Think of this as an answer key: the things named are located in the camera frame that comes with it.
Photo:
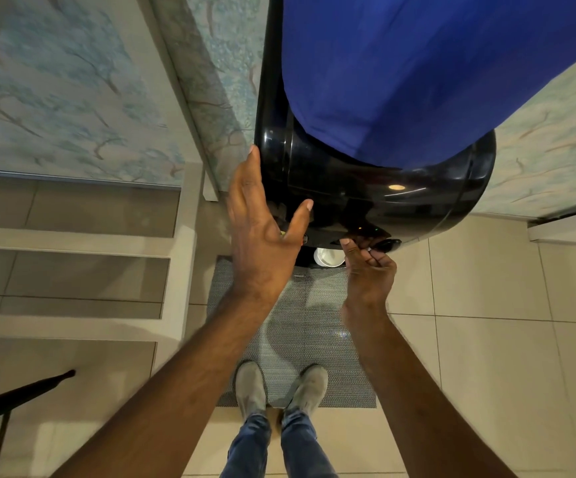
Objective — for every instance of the grey woven floor mat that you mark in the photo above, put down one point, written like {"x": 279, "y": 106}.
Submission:
{"x": 308, "y": 333}

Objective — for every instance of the black metal stand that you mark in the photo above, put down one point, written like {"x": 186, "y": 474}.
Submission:
{"x": 14, "y": 395}

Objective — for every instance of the person's left thumb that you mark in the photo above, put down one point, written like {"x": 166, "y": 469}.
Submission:
{"x": 299, "y": 221}

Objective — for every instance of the person's grey shoe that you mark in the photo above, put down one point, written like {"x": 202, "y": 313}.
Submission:
{"x": 308, "y": 388}
{"x": 249, "y": 388}

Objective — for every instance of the person's left jeans leg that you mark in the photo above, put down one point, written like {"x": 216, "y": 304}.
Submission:
{"x": 248, "y": 450}

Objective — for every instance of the black water dispenser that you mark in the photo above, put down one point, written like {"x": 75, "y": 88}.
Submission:
{"x": 367, "y": 204}

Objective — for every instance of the person's right forearm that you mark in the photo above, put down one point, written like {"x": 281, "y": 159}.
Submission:
{"x": 417, "y": 403}

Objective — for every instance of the blue cloth bottle cover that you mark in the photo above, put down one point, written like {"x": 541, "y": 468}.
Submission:
{"x": 417, "y": 74}

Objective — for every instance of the person's right thumb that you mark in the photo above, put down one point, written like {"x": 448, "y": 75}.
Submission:
{"x": 352, "y": 252}

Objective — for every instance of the person's left grey shoe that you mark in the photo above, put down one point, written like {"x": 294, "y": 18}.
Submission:
{"x": 249, "y": 388}

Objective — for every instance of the person's left forearm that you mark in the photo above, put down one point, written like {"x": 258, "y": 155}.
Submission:
{"x": 178, "y": 393}

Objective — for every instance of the black dispenser tap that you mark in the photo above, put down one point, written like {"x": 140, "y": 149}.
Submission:
{"x": 388, "y": 245}

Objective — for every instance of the person's jeans leg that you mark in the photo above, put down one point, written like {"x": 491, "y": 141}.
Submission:
{"x": 305, "y": 450}
{"x": 248, "y": 450}

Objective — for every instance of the person's left hand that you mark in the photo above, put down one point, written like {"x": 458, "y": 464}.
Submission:
{"x": 255, "y": 243}

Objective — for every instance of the person's right jeans leg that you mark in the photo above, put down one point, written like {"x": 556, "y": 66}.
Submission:
{"x": 305, "y": 450}

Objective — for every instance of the white shelf unit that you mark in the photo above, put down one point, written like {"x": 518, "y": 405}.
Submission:
{"x": 178, "y": 273}

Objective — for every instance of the white cup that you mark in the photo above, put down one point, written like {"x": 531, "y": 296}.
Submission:
{"x": 327, "y": 256}

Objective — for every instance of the person's right grey shoe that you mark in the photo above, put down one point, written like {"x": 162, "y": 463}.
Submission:
{"x": 308, "y": 388}

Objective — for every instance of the person's right hand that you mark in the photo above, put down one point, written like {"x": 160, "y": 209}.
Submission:
{"x": 370, "y": 283}

